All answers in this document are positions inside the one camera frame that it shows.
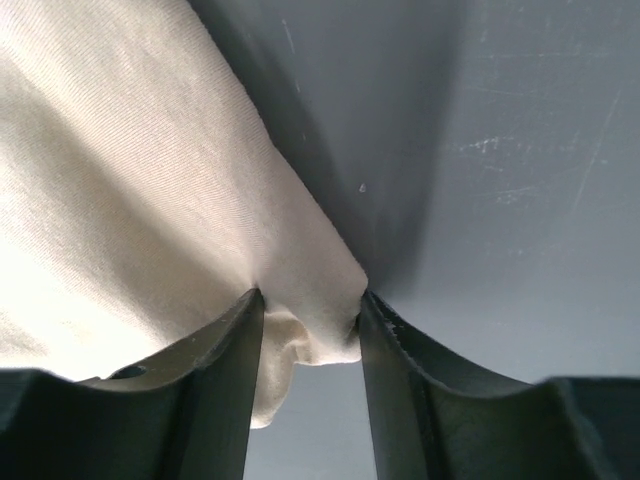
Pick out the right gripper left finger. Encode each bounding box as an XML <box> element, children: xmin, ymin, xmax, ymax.
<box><xmin>1</xmin><ymin>290</ymin><xmax>264</xmax><ymax>479</ymax></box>

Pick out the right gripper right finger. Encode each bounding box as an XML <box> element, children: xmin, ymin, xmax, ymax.
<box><xmin>358</xmin><ymin>292</ymin><xmax>639</xmax><ymax>479</ymax></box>

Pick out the beige t shirt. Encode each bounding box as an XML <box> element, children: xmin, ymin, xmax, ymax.
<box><xmin>1</xmin><ymin>1</ymin><xmax>367</xmax><ymax>428</ymax></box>

